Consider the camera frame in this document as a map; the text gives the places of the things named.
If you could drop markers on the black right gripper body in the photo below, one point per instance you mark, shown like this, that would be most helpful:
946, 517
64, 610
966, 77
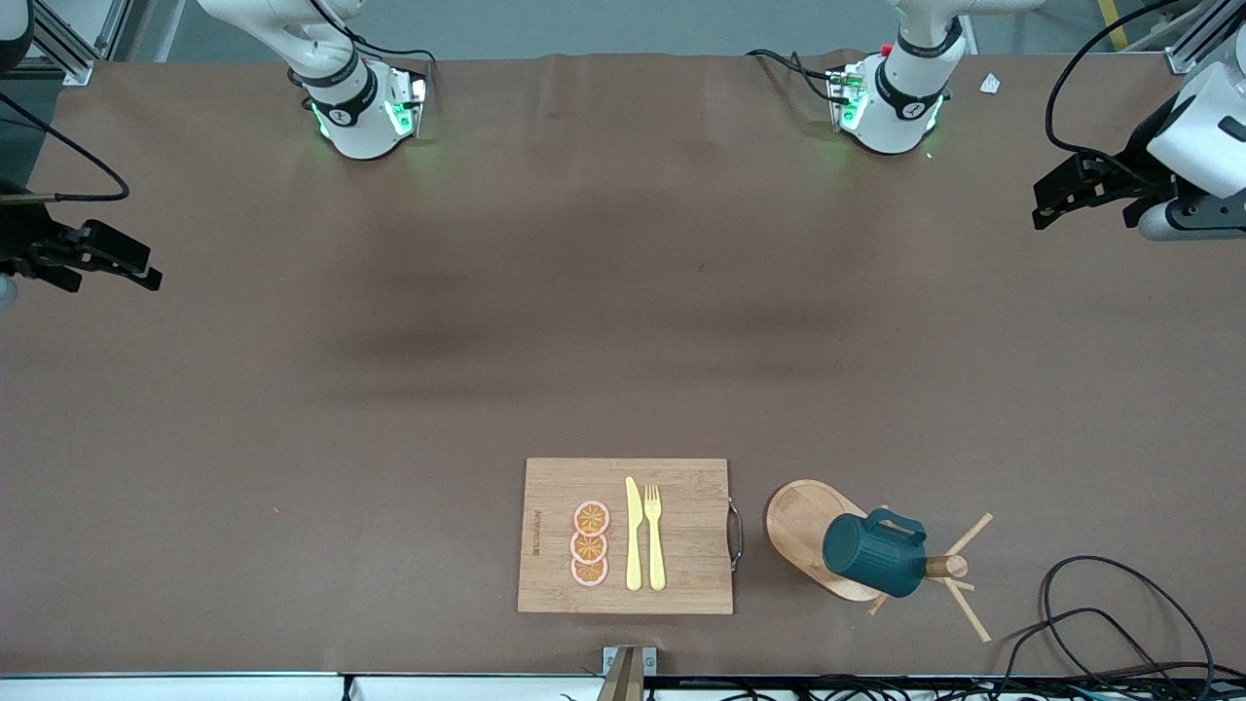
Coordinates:
21, 237

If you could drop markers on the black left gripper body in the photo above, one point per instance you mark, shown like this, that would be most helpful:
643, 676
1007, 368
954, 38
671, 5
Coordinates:
1135, 160

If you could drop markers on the dark teal ribbed cup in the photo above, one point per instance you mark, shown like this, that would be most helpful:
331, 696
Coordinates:
871, 557

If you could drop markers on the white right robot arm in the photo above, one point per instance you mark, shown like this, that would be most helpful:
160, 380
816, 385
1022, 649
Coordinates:
355, 107

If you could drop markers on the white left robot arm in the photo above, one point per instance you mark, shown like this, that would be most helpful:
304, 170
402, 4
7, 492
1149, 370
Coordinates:
900, 107

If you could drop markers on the white paper scrap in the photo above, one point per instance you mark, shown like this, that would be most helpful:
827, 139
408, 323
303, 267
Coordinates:
990, 84

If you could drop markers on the brown table cover sheet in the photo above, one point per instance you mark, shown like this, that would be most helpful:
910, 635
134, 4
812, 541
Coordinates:
389, 389

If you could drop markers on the wooden mug tree stand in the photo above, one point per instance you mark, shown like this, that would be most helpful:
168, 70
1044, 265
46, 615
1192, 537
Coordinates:
800, 526

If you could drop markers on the bamboo cutting board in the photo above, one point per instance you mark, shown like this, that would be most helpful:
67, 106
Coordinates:
681, 535

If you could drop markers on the orange slice toy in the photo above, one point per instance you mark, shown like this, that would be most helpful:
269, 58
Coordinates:
589, 548
591, 518
589, 572

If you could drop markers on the yellow plastic fork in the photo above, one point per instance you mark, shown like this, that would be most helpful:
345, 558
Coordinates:
655, 555

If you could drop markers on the yellow plastic knife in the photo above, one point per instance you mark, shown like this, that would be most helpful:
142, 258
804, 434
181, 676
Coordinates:
634, 545

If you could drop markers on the aluminium frame post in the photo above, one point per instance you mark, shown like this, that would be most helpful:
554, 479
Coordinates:
78, 63
1183, 58

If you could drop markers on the metal mount bracket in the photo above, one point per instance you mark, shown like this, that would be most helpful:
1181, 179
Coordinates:
628, 667

